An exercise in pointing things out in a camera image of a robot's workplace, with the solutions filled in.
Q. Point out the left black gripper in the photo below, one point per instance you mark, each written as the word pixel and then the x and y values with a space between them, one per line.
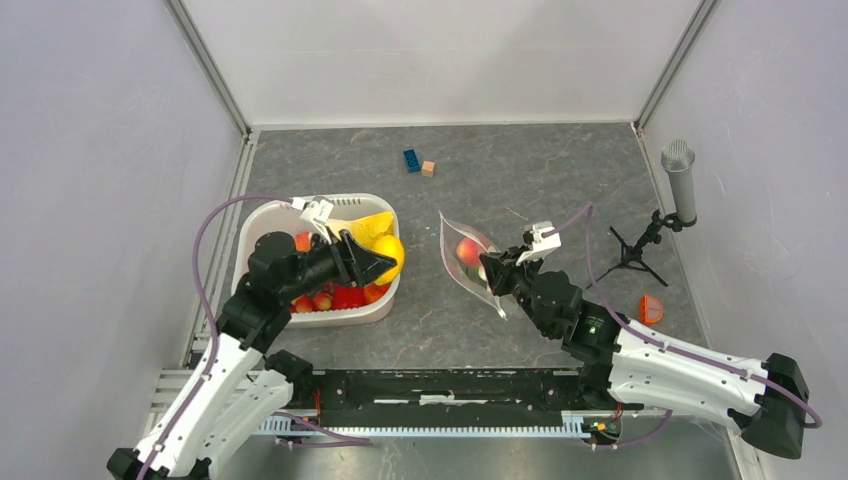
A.
pixel 356 264

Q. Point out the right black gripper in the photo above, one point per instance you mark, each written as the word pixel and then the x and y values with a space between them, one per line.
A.
pixel 501 267

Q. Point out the yellow toy lemon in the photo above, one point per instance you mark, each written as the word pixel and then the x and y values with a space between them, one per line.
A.
pixel 390 246

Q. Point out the green toy vegetable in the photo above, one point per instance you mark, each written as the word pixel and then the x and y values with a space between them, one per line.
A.
pixel 477 274

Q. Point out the pink toy peach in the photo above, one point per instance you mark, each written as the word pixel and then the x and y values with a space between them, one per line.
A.
pixel 468 252

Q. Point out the clear polka dot zip bag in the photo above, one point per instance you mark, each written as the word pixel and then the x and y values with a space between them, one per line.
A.
pixel 451 233

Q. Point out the white plastic basket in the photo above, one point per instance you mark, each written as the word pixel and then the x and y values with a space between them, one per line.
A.
pixel 279 216

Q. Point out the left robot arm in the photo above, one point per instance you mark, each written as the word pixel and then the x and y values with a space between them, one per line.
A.
pixel 238 384

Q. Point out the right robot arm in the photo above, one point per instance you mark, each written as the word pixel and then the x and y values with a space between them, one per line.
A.
pixel 626 362

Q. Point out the orange toy tomato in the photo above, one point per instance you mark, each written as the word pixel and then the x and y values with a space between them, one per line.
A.
pixel 373 293

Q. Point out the yellow toy cabbage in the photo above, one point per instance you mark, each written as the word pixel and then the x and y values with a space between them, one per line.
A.
pixel 365 230

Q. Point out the red toy pepper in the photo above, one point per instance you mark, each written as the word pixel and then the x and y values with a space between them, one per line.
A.
pixel 348 298

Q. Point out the orange toy peach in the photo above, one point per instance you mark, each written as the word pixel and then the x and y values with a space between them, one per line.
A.
pixel 303 242

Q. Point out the blue lego brick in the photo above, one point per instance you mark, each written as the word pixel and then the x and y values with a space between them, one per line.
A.
pixel 411 160

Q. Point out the wooden cube centre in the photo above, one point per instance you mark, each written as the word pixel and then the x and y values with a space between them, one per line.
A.
pixel 428 168

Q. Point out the orange round toy slice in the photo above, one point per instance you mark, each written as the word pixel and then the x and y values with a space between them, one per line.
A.
pixel 651 310

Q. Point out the grey microphone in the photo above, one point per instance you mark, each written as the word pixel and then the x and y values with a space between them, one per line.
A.
pixel 677 160

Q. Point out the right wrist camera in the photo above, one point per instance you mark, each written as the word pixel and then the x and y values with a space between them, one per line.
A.
pixel 540 239

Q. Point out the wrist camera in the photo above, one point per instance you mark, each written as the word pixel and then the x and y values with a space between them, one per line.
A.
pixel 316 213
pixel 540 239

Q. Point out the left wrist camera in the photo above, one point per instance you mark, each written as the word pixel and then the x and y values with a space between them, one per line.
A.
pixel 316 213

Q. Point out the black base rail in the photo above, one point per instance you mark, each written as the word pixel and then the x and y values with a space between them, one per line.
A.
pixel 415 398

